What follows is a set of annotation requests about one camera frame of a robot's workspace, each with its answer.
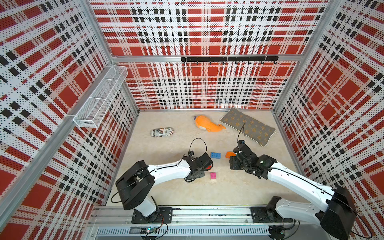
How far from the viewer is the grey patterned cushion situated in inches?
40.6

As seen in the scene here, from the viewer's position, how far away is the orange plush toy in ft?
3.50

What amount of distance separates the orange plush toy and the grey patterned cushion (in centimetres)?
8
